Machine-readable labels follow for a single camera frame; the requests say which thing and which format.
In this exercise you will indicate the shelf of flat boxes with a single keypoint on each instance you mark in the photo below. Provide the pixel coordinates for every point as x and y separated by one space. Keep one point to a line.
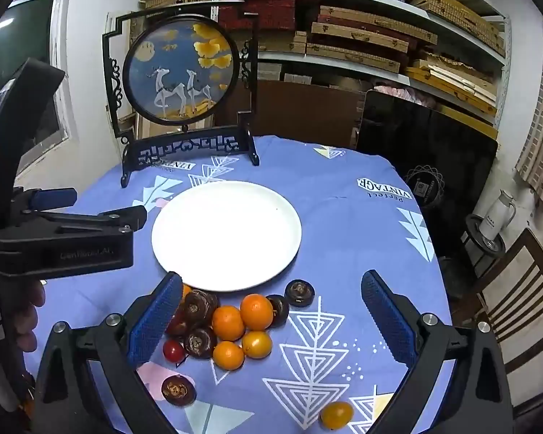
366 36

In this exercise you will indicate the white round plate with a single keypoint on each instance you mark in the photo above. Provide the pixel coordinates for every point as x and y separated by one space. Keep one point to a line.
226 235

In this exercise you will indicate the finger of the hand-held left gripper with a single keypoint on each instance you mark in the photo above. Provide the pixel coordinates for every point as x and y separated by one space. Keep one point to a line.
54 197
113 219

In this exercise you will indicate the blue printed tablecloth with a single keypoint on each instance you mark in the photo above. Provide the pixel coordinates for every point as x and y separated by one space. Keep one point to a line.
344 235

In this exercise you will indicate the wooden chair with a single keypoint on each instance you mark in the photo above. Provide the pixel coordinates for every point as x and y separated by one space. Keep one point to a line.
525 289

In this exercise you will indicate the large orange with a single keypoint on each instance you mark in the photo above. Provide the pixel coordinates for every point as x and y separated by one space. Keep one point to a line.
256 311

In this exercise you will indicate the black glass board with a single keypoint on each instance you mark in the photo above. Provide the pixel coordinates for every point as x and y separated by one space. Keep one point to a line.
425 144

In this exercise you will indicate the dark red cherry tomato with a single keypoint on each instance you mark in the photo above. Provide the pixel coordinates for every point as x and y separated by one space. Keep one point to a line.
178 325

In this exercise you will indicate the round deer screen ornament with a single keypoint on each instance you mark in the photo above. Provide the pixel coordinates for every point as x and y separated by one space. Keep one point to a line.
181 72

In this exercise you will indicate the window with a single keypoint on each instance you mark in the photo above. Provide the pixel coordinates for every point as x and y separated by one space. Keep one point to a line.
22 31

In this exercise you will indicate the person's left hand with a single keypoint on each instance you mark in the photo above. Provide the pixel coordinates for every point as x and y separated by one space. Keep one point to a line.
27 321

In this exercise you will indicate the white thermos jug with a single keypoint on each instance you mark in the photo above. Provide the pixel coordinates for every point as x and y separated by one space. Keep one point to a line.
497 217

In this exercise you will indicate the small orange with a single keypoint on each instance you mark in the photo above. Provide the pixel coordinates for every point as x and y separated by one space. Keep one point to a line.
187 290

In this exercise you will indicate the white metal shelf unit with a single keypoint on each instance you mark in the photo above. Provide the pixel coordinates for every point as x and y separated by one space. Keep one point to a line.
434 86

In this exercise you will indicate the brown cardboard sheet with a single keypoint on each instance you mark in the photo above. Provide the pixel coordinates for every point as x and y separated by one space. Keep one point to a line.
298 113

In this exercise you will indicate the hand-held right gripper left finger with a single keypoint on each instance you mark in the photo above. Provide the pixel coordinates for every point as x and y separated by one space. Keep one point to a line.
156 321

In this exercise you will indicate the round dark stool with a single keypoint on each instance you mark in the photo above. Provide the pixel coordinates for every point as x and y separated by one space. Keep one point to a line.
475 230

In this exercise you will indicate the pink cloth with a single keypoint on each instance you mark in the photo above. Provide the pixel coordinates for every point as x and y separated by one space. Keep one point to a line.
400 92

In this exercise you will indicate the yellow cherry tomato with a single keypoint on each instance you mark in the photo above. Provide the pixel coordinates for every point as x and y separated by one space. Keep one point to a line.
337 416

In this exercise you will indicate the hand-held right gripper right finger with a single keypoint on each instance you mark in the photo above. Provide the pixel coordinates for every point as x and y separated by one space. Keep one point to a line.
389 321

